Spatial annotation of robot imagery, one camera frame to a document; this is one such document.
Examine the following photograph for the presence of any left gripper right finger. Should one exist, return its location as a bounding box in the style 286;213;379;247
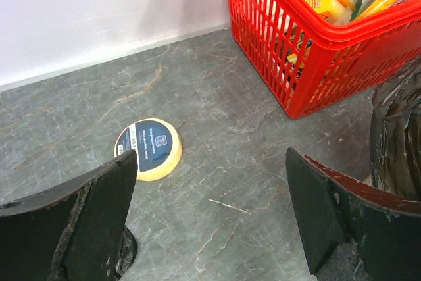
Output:
285;148;420;280

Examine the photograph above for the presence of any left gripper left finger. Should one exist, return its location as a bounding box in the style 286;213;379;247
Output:
1;150;137;280

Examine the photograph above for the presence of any black trash bag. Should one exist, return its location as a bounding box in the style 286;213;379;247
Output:
113;226;139;281
370;58;420;201

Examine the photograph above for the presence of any beige trash bin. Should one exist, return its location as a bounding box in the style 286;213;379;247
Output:
362;175;372;186

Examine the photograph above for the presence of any masking tape roll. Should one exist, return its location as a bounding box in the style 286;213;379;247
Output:
114;118;182;182

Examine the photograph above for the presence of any red plastic basket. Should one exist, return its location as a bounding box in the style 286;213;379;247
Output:
228;0;420;119

